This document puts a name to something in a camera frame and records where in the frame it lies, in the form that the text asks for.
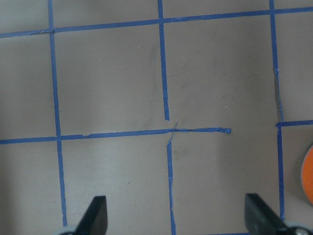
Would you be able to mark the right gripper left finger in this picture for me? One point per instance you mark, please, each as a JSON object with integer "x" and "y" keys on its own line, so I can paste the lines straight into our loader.
{"x": 95, "y": 219}

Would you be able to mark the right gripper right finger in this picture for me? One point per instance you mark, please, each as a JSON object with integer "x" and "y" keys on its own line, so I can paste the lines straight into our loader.
{"x": 260, "y": 219}

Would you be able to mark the orange can with grey lid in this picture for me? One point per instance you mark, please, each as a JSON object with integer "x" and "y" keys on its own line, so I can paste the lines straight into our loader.
{"x": 307, "y": 175}

